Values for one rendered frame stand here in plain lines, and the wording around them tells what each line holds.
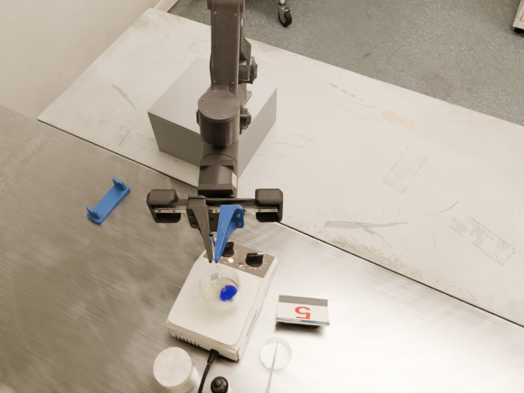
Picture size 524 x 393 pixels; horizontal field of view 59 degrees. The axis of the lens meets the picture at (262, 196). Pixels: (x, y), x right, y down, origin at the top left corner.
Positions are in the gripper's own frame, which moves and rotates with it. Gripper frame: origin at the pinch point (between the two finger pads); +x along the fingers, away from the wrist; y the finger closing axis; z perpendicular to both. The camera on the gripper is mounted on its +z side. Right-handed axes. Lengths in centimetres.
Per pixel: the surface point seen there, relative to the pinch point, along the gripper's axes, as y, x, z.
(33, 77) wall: 97, -127, 88
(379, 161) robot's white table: -32, -33, 26
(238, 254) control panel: -1.7, -7.8, 21.5
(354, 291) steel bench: -23.2, -2.4, 26.1
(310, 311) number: -14.7, 2.0, 24.3
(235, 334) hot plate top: -1.9, 7.9, 17.2
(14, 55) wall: 98, -125, 74
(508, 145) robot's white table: -62, -37, 26
